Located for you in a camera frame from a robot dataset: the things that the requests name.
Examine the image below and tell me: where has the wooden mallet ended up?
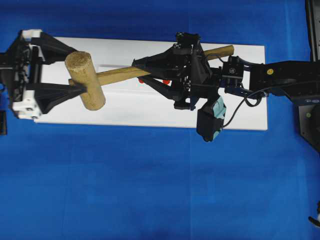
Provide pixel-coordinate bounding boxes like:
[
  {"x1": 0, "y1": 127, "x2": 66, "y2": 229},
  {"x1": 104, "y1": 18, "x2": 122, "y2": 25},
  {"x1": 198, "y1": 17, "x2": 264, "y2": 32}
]
[{"x1": 64, "y1": 43, "x2": 234, "y2": 111}]

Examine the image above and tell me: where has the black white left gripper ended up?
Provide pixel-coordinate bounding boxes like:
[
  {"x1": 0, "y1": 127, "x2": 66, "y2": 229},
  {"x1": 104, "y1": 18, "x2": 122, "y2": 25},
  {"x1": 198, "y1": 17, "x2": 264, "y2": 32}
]
[{"x1": 7, "y1": 29, "x2": 87, "y2": 119}]

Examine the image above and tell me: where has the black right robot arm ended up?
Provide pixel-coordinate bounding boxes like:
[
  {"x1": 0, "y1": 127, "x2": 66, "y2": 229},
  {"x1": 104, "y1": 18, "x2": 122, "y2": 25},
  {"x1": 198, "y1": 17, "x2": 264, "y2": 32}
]
[{"x1": 132, "y1": 32, "x2": 320, "y2": 111}]

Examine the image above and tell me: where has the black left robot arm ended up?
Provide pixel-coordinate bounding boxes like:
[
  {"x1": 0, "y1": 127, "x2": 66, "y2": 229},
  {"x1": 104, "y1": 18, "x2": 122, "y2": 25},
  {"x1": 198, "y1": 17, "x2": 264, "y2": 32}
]
[{"x1": 0, "y1": 29, "x2": 87, "y2": 120}]

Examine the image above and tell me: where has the white foam board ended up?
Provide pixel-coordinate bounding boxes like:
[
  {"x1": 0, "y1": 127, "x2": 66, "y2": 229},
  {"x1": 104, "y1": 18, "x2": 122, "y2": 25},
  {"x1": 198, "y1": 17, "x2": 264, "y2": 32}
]
[{"x1": 37, "y1": 37, "x2": 268, "y2": 131}]

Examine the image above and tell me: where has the black camera cable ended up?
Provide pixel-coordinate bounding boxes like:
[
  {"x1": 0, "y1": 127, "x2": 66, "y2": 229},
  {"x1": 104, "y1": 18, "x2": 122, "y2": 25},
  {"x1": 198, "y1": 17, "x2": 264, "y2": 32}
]
[{"x1": 221, "y1": 89, "x2": 268, "y2": 129}]

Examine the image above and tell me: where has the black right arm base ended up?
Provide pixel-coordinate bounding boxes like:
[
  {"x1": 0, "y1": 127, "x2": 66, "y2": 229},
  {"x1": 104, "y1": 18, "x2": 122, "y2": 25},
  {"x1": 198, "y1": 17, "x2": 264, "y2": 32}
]
[{"x1": 297, "y1": 0, "x2": 320, "y2": 152}]

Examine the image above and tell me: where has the black white object corner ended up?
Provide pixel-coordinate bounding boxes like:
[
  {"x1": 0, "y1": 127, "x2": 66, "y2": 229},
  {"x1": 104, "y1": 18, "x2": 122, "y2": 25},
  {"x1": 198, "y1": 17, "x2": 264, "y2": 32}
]
[{"x1": 307, "y1": 199, "x2": 320, "y2": 227}]

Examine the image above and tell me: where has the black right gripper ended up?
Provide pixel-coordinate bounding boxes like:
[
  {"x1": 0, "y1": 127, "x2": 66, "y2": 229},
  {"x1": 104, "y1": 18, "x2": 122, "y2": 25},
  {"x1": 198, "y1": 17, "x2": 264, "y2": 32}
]
[{"x1": 131, "y1": 32, "x2": 223, "y2": 111}]

